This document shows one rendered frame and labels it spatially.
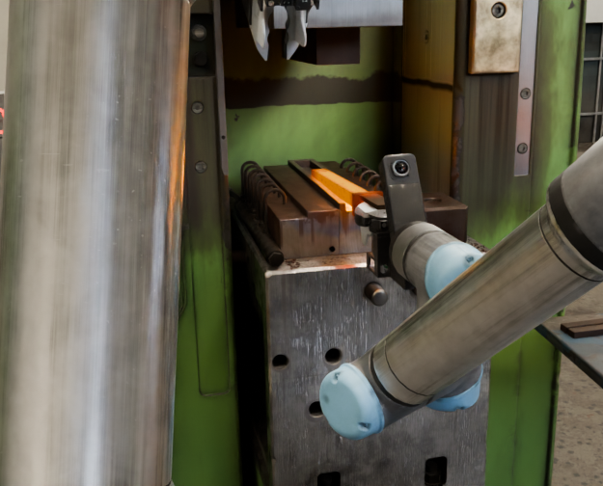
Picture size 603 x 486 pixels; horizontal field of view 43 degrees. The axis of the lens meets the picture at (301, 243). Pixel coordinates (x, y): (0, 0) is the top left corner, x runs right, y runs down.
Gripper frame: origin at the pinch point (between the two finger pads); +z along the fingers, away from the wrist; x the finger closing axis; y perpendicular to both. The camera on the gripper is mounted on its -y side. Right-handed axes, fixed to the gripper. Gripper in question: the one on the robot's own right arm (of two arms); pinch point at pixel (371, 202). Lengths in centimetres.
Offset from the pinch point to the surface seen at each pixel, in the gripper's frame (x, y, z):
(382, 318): 2.5, 19.7, 3.2
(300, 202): -7.6, 2.5, 15.2
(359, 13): 1.0, -27.3, 8.3
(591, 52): 421, 4, 614
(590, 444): 96, 101, 85
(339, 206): -2.7, 2.2, 8.9
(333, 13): -3.0, -27.4, 8.3
